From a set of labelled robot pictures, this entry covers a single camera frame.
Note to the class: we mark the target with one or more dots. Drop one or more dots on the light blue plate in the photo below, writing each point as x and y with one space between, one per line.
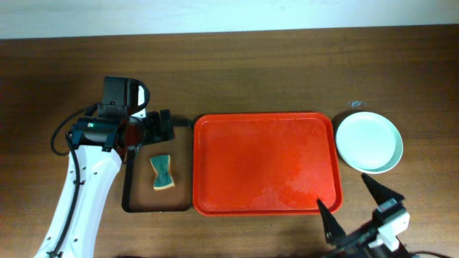
376 157

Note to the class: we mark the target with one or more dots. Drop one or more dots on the green and yellow sponge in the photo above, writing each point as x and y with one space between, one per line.
161 166

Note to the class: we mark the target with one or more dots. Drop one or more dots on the black brown tray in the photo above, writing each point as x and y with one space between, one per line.
138 192

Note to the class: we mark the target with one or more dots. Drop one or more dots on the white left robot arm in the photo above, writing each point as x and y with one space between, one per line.
98 147

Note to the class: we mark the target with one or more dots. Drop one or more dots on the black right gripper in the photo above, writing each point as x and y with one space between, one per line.
363 224

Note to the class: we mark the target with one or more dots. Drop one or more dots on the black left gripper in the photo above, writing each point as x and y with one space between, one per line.
158 126

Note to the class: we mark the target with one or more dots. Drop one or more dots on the pale green plate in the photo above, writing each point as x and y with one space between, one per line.
363 127

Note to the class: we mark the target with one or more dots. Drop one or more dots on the red plastic tray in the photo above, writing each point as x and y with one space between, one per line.
265 164

